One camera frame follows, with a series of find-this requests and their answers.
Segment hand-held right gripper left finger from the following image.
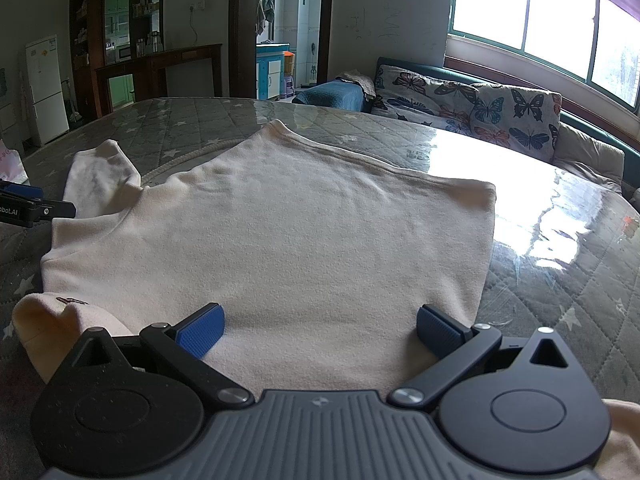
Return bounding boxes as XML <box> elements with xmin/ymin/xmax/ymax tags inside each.
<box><xmin>60</xmin><ymin>302</ymin><xmax>254</xmax><ymax>411</ymax></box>

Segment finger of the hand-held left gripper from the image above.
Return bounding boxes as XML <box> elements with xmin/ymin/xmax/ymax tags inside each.
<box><xmin>39</xmin><ymin>203</ymin><xmax>77</xmax><ymax>222</ymax></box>
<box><xmin>0</xmin><ymin>180</ymin><xmax>45</xmax><ymax>200</ymax></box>

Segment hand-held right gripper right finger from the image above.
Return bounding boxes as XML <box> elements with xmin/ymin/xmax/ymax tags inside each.
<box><xmin>387</xmin><ymin>303</ymin><xmax>583</xmax><ymax>409</ymax></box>

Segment cream sweater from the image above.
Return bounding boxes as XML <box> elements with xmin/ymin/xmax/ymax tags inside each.
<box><xmin>12</xmin><ymin>120</ymin><xmax>640</xmax><ymax>480</ymax></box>

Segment pink plastic bag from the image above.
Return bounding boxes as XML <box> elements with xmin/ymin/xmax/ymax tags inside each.
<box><xmin>0</xmin><ymin>137</ymin><xmax>28</xmax><ymax>186</ymax></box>

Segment mop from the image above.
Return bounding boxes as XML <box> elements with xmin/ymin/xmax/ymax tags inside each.
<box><xmin>62</xmin><ymin>77</ymin><xmax>81</xmax><ymax>123</ymax></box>

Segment white refrigerator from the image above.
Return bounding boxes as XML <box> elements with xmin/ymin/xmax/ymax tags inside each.
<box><xmin>25</xmin><ymin>35</ymin><xmax>71</xmax><ymax>147</ymax></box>

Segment dark wooden shelf cabinet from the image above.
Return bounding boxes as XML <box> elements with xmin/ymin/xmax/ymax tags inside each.
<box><xmin>69</xmin><ymin>0</ymin><xmax>166</xmax><ymax>121</ymax></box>

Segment dark wooden sideboard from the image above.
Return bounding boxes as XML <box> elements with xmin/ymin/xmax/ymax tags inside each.
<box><xmin>94</xmin><ymin>44</ymin><xmax>223</xmax><ymax>117</ymax></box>

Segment beige pillow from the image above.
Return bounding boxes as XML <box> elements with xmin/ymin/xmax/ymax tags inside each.
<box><xmin>552</xmin><ymin>122</ymin><xmax>626</xmax><ymax>196</ymax></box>

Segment butterfly print pillows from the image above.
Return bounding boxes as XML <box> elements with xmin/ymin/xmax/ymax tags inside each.
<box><xmin>371</xmin><ymin>66</ymin><xmax>483</xmax><ymax>133</ymax></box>

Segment blue and white toy cabinet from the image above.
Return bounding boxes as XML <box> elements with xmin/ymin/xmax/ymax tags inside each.
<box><xmin>256</xmin><ymin>42</ymin><xmax>291</xmax><ymax>101</ymax></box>

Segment blue sofa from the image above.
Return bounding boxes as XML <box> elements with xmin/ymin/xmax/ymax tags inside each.
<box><xmin>291</xmin><ymin>56</ymin><xmax>640</xmax><ymax>211</ymax></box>

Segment beige towel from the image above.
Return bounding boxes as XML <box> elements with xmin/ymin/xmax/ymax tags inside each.
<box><xmin>334</xmin><ymin>70</ymin><xmax>377</xmax><ymax>103</ymax></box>

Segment hanging grey garment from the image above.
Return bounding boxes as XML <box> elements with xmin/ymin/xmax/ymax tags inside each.
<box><xmin>257</xmin><ymin>0</ymin><xmax>277</xmax><ymax>36</ymax></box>

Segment green framed window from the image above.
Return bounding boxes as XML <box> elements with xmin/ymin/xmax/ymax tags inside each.
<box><xmin>445</xmin><ymin>0</ymin><xmax>640</xmax><ymax>116</ymax></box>

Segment dark wooden door frame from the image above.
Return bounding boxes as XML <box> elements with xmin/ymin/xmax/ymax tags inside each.
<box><xmin>229</xmin><ymin>0</ymin><xmax>335</xmax><ymax>101</ymax></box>

